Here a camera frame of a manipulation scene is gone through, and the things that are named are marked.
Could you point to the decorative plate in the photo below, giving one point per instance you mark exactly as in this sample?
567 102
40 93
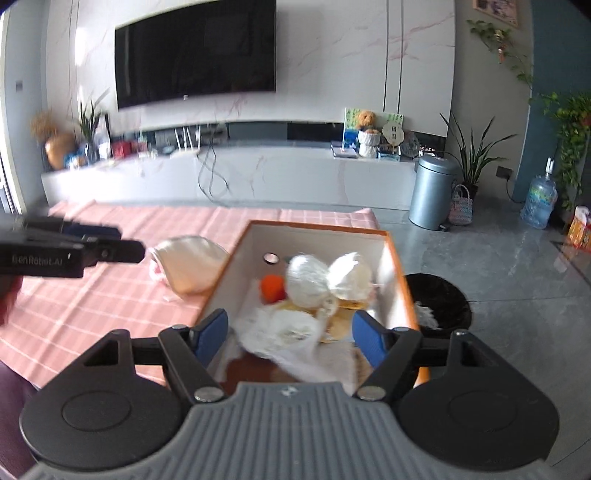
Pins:
410 145

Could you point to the orange snack bag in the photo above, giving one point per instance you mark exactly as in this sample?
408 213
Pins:
579 228

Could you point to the woven basket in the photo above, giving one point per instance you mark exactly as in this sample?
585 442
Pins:
461 205

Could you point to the brown teddy bear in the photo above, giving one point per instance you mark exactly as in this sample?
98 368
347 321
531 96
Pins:
368 119

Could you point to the dried grass bunch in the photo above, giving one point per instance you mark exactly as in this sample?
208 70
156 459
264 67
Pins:
44 124

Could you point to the green plant in glass vase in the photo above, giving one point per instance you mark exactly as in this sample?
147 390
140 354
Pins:
90 122

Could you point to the black television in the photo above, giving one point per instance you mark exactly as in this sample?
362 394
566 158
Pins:
194 55

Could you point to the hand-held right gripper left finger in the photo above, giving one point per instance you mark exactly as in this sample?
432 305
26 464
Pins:
210 334

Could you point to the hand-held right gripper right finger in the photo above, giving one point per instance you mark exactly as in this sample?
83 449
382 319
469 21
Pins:
369 337

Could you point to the tall green potted plant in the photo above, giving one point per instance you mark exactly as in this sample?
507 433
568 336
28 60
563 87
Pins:
471 152

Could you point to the person's left hand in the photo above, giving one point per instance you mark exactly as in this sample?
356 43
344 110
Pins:
7 300

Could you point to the framed wall picture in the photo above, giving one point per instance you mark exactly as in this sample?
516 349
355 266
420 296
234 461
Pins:
496 9

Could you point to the red box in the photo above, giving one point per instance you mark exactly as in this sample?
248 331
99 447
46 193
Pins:
122 148

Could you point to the blue green picture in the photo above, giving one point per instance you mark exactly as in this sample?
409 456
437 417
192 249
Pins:
351 131

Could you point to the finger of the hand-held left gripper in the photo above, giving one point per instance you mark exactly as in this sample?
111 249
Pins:
97 230
115 251

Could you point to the black waste bin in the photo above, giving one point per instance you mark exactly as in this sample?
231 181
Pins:
445 293

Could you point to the pink checked tablecloth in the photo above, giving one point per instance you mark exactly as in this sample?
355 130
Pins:
92 295

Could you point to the golden vase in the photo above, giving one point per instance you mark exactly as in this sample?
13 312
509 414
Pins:
59 150

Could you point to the white marble television cabinet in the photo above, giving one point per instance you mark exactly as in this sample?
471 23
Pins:
277 175

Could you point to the orange cardboard box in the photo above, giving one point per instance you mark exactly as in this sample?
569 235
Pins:
244 267

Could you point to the clear bag of cotton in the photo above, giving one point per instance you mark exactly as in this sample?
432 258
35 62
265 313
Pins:
304 284
351 277

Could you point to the white router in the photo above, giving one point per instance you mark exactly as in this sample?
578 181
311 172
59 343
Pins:
184 141

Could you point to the round fan ornament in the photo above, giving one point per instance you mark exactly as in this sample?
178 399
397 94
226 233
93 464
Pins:
393 134

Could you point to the blue water bottle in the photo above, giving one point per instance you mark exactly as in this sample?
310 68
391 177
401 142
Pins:
538 198

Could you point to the grey metal bin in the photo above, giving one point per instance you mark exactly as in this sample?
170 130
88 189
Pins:
432 191

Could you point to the orange knitted ball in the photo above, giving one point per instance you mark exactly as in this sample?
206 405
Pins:
272 288

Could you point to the hanging green vine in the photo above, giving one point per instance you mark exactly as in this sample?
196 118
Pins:
572 138

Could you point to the climbing vine plant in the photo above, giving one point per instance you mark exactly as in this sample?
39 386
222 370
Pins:
501 41

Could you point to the white plastic bag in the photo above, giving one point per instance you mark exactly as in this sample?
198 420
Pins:
286 332

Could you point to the yellow packet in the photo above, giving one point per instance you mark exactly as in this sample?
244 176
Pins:
344 323

